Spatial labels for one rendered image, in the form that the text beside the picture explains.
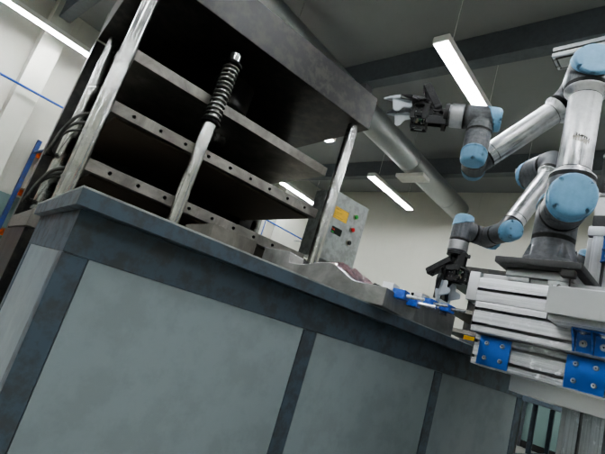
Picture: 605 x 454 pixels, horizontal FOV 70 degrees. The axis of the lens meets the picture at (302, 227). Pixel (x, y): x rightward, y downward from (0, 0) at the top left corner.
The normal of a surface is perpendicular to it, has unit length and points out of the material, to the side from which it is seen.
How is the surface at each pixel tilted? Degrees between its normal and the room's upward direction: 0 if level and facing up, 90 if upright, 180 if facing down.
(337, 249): 90
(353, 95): 90
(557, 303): 90
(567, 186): 98
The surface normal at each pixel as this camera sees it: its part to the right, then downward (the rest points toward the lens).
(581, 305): -0.67, -0.36
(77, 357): 0.61, 0.00
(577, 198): -0.34, -0.18
